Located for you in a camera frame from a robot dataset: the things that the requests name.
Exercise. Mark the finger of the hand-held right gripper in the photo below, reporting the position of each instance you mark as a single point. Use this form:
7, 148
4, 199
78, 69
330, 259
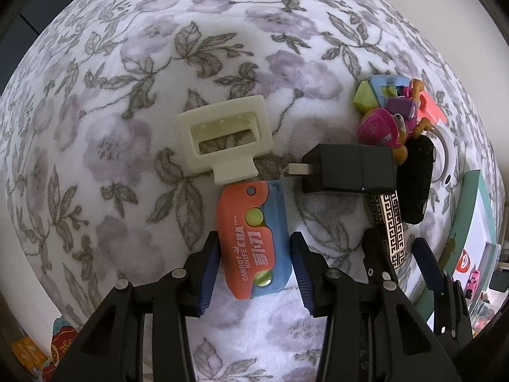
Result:
377, 258
429, 264

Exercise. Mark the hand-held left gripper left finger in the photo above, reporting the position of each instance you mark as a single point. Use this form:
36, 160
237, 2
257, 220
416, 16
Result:
204, 274

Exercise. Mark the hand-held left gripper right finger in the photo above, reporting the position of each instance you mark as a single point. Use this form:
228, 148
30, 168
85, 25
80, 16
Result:
302, 274

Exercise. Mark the red glue bottle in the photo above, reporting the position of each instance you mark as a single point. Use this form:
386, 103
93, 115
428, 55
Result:
464, 260

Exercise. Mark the black gold patterned lighter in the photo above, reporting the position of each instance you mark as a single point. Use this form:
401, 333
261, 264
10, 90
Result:
391, 223

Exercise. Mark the pink smart watch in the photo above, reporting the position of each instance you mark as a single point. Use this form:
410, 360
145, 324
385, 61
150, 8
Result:
473, 282

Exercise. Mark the orange blue toy knife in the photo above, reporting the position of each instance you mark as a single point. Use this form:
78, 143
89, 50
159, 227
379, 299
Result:
254, 246

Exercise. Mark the black car key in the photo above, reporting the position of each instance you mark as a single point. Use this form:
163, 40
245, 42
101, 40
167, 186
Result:
415, 183

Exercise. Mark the teal white tray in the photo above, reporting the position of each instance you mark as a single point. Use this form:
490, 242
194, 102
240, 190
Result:
471, 191

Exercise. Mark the black charger plug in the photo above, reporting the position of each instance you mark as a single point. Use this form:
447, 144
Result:
346, 169

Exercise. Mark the cream plastic clip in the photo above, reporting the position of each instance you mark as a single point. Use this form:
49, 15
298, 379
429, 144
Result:
234, 169

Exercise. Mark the white round plastic case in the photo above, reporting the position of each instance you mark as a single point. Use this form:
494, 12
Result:
447, 155

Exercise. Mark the pink dog toy figure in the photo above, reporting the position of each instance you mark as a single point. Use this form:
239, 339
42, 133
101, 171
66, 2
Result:
375, 129

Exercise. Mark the blue green coral block toy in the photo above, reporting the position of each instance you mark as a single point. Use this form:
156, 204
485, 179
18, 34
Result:
383, 89

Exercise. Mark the pale blue box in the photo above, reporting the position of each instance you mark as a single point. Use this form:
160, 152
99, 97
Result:
493, 262

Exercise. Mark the red printed bag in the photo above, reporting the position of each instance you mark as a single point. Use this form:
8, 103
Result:
61, 342

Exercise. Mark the orange packet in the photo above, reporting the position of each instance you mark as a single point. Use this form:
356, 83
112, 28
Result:
28, 354

